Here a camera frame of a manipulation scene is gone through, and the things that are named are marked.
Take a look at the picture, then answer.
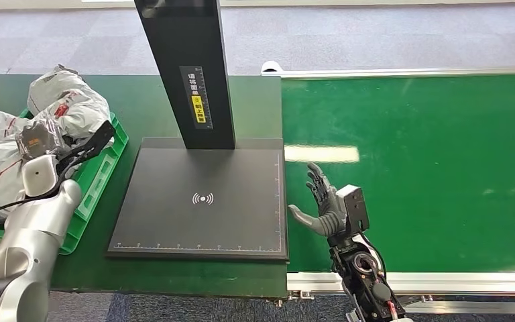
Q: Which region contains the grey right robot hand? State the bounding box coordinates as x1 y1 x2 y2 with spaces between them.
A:
287 162 347 238

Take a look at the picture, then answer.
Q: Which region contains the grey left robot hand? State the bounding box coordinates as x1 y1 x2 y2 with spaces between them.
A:
15 117 70 161

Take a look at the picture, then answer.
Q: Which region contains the green conveyor belt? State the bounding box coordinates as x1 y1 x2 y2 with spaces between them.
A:
280 73 515 274

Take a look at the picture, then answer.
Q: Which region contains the green plastic crate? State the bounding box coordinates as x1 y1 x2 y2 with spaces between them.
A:
0 109 129 256

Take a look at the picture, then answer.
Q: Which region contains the black yellow column label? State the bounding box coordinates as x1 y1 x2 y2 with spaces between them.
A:
178 65 215 131

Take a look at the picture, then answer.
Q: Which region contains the black scanner column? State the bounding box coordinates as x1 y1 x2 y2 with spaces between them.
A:
133 0 237 151

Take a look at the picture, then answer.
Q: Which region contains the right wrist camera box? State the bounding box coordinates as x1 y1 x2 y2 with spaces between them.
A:
336 184 370 235

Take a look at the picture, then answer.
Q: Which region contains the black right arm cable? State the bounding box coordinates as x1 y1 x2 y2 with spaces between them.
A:
358 231 388 281

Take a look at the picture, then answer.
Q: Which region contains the black scanner base plate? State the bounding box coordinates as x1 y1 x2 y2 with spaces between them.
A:
106 136 290 262

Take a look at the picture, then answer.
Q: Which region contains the aluminium conveyor side rail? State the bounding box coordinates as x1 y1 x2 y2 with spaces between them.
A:
286 272 515 297

